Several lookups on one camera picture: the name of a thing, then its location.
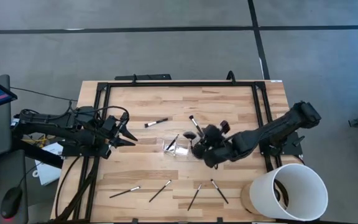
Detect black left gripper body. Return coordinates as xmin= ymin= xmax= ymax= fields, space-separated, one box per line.
xmin=99 ymin=111 xmax=130 ymax=158

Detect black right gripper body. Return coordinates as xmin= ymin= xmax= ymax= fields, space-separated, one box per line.
xmin=191 ymin=120 xmax=234 ymax=169

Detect round-head powder makeup brush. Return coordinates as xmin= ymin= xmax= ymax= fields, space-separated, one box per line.
xmin=188 ymin=114 xmax=204 ymax=137

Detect thin black makeup brush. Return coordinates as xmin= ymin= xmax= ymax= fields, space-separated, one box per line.
xmin=165 ymin=134 xmax=180 ymax=152
xmin=149 ymin=179 xmax=173 ymax=203
xmin=210 ymin=178 xmax=230 ymax=205
xmin=186 ymin=182 xmax=203 ymax=212
xmin=109 ymin=185 xmax=141 ymax=199

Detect black brush long silver ferrule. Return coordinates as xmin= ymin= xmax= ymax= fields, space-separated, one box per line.
xmin=144 ymin=117 xmax=169 ymax=129

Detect clear plastic pouch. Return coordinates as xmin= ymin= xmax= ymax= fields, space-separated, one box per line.
xmin=162 ymin=138 xmax=200 ymax=162

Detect large white round bin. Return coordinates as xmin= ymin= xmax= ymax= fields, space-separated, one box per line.
xmin=249 ymin=163 xmax=329 ymax=223

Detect white paper booklet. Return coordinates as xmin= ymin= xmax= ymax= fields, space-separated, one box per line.
xmin=32 ymin=142 xmax=65 ymax=187

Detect black desk support beam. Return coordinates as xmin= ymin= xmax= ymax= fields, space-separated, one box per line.
xmin=11 ymin=136 xmax=65 ymax=169

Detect black computer mouse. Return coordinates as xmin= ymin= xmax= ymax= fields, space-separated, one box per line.
xmin=0 ymin=185 xmax=24 ymax=220

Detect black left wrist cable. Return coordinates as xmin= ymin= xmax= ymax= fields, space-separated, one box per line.
xmin=70 ymin=101 xmax=131 ymax=124

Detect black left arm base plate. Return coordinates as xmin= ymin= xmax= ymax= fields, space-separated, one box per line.
xmin=61 ymin=142 xmax=112 ymax=159

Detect black metal table frame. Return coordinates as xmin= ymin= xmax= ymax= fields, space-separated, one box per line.
xmin=73 ymin=81 xmax=284 ymax=222

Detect black cable bundle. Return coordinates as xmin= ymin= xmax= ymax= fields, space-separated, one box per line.
xmin=54 ymin=155 xmax=101 ymax=222

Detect yellow cables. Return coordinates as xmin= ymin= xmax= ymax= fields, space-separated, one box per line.
xmin=22 ymin=133 xmax=51 ymax=147

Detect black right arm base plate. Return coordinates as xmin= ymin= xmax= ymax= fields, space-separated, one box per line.
xmin=259 ymin=132 xmax=304 ymax=157

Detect thin black floor cable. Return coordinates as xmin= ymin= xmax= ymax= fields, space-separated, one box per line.
xmin=10 ymin=86 xmax=79 ymax=103

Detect black curved cable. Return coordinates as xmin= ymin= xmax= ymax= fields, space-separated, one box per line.
xmin=273 ymin=179 xmax=291 ymax=208

